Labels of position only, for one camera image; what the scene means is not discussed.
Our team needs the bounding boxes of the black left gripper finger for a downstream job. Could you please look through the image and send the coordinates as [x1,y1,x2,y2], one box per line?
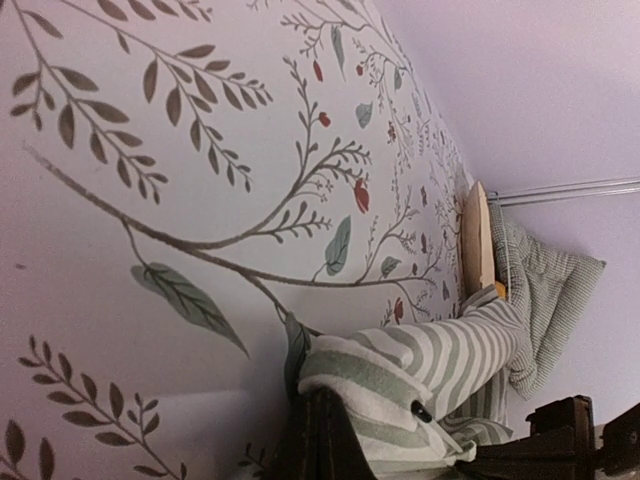
[268,388,375,480]

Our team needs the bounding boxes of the green striped pet tent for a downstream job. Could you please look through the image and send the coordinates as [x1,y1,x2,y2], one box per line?
[298,287,528,476]

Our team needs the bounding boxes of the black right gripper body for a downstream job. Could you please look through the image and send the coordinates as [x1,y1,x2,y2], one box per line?
[455,395,639,479]

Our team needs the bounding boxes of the floral table mat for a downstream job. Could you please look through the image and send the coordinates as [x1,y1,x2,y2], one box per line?
[1,1,466,479]

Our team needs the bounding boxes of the green checked cushion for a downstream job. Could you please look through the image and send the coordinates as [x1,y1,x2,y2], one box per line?
[489,204,606,400]

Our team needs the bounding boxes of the yellow double pet bowl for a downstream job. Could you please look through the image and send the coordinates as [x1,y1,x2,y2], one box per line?
[494,281,508,300]

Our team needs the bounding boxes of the round wooden floral plate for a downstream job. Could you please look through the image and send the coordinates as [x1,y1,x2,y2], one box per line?
[461,181,496,296]

